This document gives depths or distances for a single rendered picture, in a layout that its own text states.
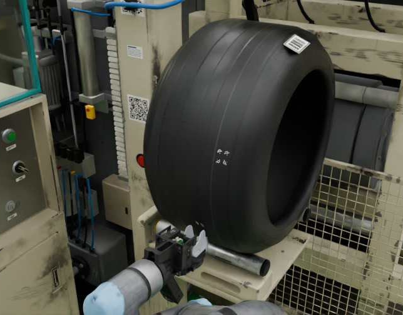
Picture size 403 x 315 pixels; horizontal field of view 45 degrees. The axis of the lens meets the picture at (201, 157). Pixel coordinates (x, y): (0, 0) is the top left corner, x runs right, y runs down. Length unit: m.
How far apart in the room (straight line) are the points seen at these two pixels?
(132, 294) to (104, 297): 0.06
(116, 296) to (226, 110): 0.42
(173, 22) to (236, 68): 0.33
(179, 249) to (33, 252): 0.59
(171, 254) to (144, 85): 0.50
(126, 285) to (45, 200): 0.68
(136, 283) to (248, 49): 0.53
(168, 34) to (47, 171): 0.53
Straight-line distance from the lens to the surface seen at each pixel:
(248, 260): 1.28
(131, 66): 1.33
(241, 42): 1.11
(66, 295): 1.70
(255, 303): 0.65
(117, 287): 0.92
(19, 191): 1.48
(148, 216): 1.38
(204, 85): 1.05
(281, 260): 1.47
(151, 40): 1.27
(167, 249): 1.00
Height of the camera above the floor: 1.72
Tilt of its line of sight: 27 degrees down
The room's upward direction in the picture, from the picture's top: straight up
